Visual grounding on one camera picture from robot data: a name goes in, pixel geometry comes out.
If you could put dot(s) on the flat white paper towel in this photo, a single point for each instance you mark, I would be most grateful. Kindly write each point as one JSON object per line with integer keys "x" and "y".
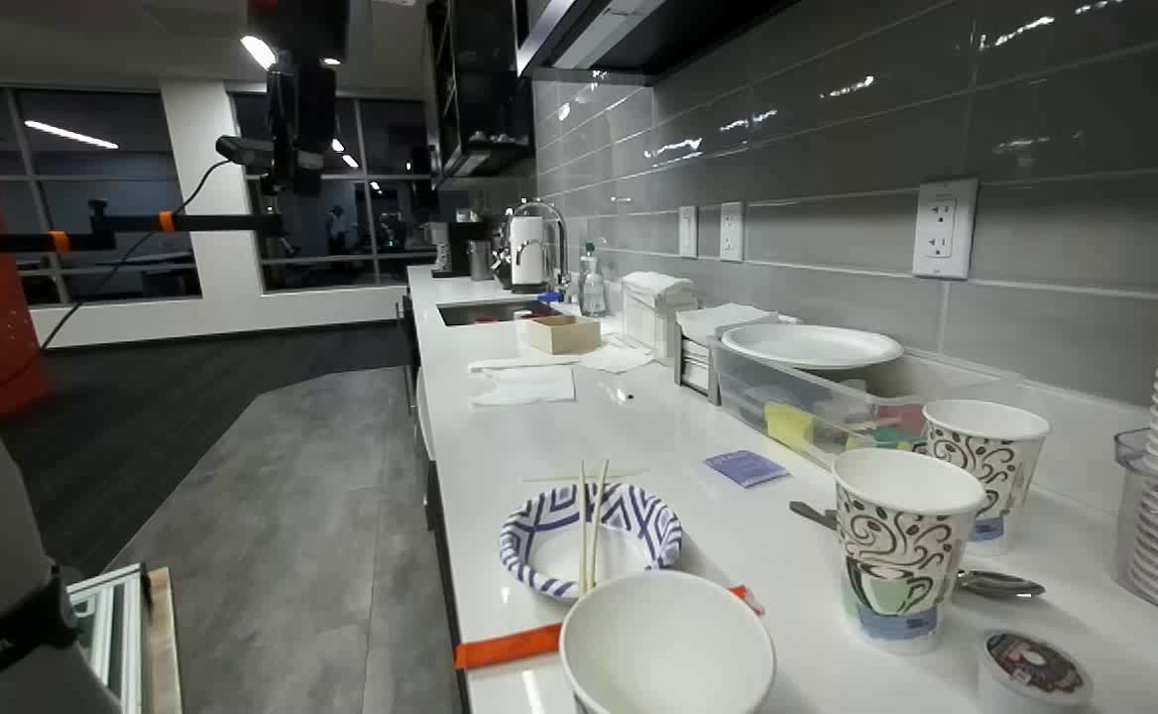
{"x": 615, "y": 358}

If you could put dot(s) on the counter sink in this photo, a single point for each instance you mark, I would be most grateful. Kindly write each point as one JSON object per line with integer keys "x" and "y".
{"x": 482, "y": 314}

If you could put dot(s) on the small cardboard box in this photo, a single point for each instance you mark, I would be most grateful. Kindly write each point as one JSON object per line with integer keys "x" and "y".
{"x": 566, "y": 337}

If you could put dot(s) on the clear soap bottle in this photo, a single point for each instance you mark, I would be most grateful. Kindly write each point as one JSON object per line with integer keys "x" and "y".
{"x": 593, "y": 282}

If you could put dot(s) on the stack of folded paper towels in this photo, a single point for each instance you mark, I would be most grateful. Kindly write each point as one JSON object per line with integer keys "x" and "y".
{"x": 653, "y": 301}

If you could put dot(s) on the steel kettle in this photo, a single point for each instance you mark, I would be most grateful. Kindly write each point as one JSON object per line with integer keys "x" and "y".
{"x": 527, "y": 249}

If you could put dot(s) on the wooden chopstick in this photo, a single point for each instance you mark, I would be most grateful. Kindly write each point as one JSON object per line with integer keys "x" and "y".
{"x": 601, "y": 518}
{"x": 586, "y": 531}

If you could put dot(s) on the clear plastic bin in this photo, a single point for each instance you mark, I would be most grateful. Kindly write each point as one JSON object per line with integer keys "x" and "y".
{"x": 741, "y": 392}

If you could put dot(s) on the blue patterned paper plate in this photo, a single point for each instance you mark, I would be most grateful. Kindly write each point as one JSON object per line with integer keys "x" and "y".
{"x": 541, "y": 543}

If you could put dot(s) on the yellow sponge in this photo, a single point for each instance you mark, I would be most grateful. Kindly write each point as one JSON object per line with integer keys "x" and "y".
{"x": 788, "y": 423}

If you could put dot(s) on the white plate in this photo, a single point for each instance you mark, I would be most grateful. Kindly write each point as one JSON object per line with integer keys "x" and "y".
{"x": 812, "y": 346}

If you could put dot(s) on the dark upper cabinet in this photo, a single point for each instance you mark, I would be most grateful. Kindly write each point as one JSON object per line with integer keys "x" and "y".
{"x": 482, "y": 80}

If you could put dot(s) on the orange tape strip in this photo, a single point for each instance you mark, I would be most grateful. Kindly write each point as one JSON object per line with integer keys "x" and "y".
{"x": 507, "y": 647}

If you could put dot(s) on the white bowl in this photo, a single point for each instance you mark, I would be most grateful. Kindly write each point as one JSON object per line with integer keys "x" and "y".
{"x": 664, "y": 655}

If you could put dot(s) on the patterned paper cup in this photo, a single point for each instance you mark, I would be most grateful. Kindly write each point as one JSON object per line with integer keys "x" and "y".
{"x": 901, "y": 556}
{"x": 996, "y": 464}

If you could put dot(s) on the wooden robot cart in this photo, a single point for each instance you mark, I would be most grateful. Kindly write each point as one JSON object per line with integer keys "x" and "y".
{"x": 164, "y": 647}

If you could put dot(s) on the white wall light switch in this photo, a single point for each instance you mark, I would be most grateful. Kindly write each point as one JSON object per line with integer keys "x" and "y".
{"x": 688, "y": 232}

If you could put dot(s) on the white wall power outlet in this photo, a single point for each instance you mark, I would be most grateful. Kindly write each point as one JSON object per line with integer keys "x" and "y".
{"x": 730, "y": 232}
{"x": 946, "y": 230}

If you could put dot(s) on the black camera stand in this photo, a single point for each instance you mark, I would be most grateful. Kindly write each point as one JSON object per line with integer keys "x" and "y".
{"x": 303, "y": 107}

